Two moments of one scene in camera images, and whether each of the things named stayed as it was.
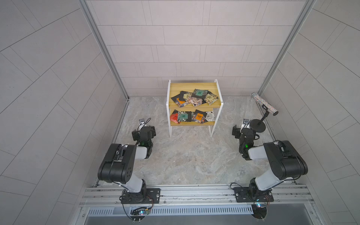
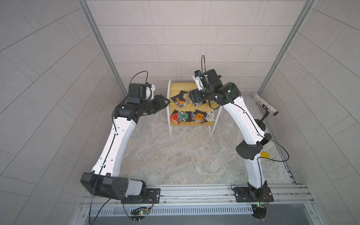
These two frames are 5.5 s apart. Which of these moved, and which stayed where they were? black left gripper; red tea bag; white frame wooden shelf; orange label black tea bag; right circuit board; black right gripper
Moved: black right gripper; black left gripper
Stayed: right circuit board; orange label black tea bag; white frame wooden shelf; red tea bag
